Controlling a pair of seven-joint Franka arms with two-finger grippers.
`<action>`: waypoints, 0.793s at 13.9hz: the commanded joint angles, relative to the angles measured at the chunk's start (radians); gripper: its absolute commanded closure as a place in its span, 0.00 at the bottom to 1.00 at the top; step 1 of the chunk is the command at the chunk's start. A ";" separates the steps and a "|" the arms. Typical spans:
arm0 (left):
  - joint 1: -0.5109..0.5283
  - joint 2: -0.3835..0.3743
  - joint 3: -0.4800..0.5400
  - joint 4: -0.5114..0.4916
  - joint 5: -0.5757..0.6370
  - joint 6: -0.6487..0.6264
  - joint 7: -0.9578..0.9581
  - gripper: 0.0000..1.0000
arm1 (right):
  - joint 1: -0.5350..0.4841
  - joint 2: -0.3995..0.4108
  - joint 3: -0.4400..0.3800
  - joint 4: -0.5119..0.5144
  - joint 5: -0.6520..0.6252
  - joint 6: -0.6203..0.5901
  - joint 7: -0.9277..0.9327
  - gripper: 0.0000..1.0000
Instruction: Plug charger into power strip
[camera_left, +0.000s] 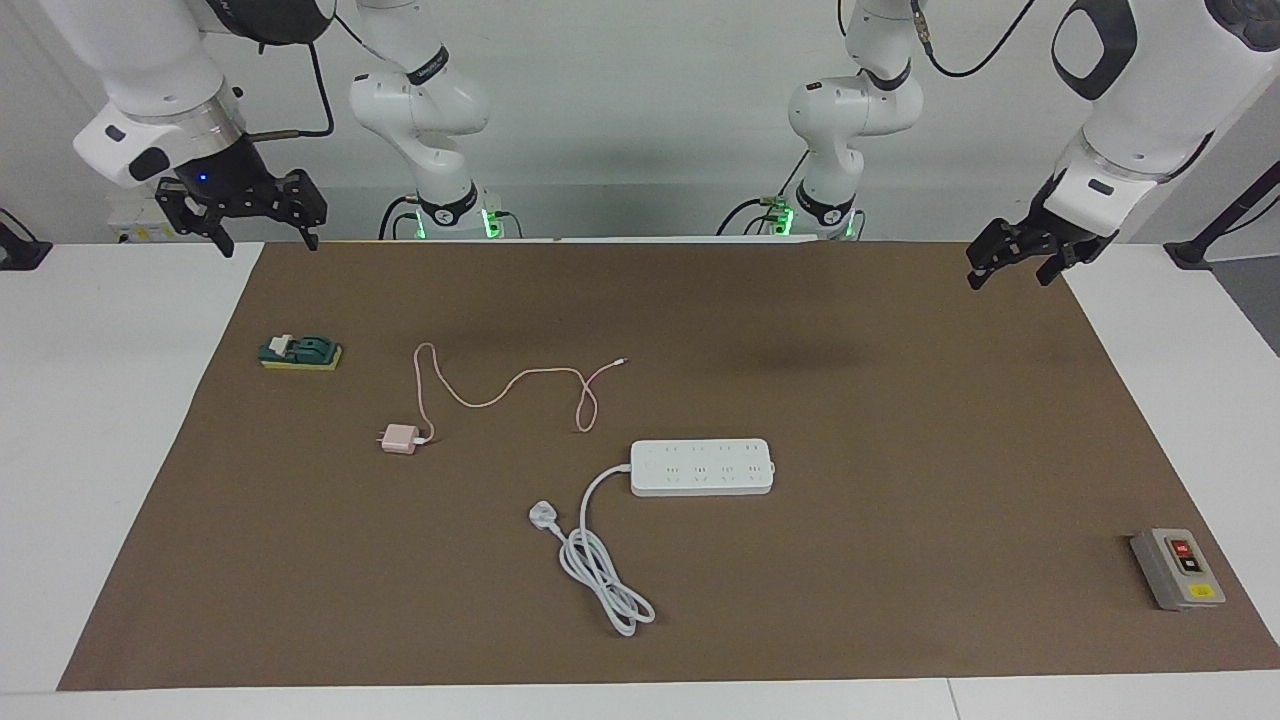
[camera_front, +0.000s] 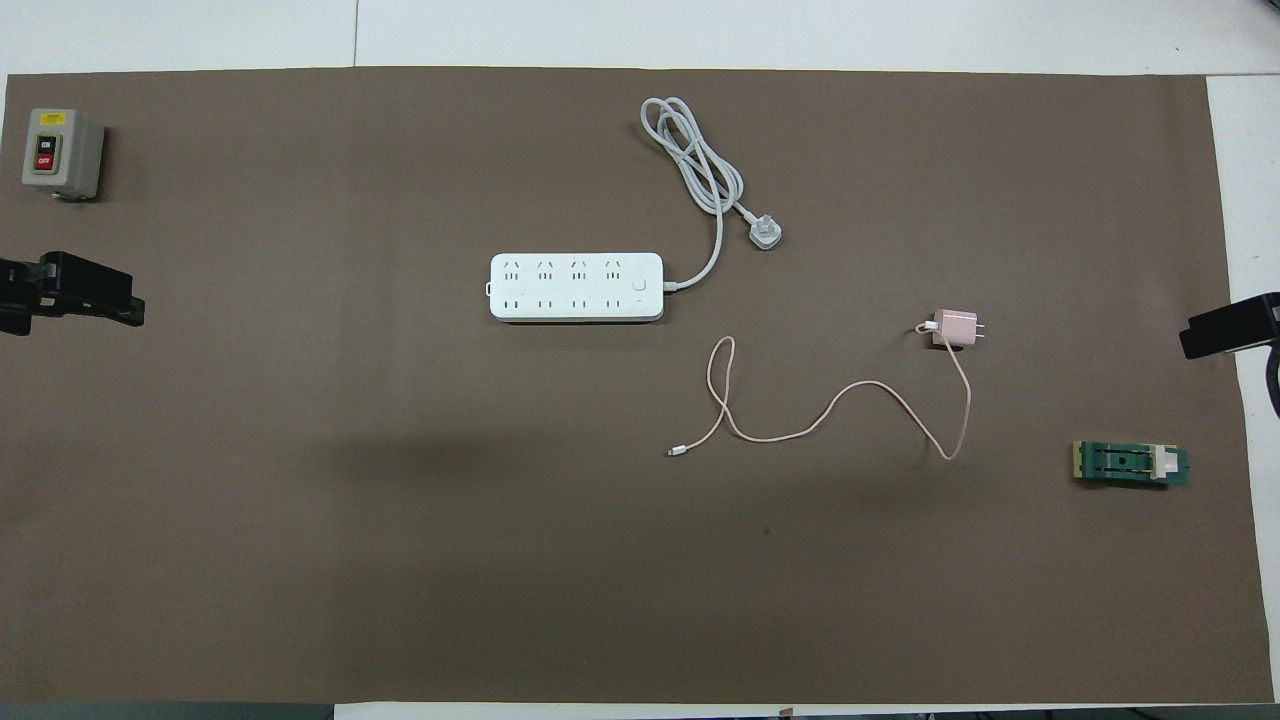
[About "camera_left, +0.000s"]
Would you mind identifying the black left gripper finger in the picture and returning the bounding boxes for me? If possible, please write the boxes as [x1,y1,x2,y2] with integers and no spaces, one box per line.
[966,222,1013,291]
[1037,245,1086,288]

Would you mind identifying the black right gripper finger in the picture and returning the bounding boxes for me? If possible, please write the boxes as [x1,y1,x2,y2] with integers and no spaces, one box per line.
[280,170,328,251]
[155,180,236,258]

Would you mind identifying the pink charging cable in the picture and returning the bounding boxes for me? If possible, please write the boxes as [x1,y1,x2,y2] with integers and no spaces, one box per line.
[413,342,629,446]

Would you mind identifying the white power strip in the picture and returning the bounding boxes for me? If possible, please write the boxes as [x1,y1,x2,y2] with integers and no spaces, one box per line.
[629,439,778,498]

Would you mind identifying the black table clamp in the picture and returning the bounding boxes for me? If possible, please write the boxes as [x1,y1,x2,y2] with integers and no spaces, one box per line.
[0,208,53,271]

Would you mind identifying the brown table mat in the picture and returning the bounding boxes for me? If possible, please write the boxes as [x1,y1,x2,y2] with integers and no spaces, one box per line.
[57,240,1280,691]

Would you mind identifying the white wall socket box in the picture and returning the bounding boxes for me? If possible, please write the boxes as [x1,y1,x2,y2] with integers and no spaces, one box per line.
[108,188,186,244]

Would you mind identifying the black base cable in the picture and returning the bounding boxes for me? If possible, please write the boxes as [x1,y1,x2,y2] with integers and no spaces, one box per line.
[378,195,421,241]
[715,150,811,238]

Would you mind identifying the green knife switch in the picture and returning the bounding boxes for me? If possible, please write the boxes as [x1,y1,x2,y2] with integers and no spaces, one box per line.
[258,334,343,372]

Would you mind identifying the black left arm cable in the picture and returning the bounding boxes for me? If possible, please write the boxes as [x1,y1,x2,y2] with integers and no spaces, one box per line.
[905,0,1036,79]

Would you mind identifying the grey on-off switch box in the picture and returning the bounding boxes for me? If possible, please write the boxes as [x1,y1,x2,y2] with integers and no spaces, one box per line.
[1130,528,1227,612]

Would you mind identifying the white power cord with plug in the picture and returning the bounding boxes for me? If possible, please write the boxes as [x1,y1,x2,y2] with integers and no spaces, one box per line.
[528,462,657,638]

